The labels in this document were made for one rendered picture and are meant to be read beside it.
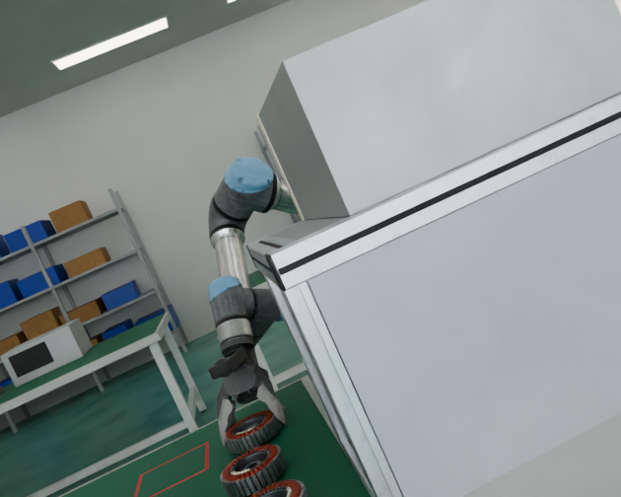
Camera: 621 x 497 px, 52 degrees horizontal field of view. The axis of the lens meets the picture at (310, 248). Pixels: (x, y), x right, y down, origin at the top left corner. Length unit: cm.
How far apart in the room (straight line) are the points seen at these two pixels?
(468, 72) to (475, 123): 6
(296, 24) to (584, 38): 749
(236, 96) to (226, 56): 48
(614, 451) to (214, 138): 734
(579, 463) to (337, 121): 49
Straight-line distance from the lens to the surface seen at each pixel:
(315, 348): 76
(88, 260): 747
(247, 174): 168
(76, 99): 816
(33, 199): 813
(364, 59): 80
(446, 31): 84
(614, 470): 82
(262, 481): 110
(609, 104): 90
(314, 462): 111
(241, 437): 128
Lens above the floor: 117
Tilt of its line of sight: 5 degrees down
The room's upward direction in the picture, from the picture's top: 24 degrees counter-clockwise
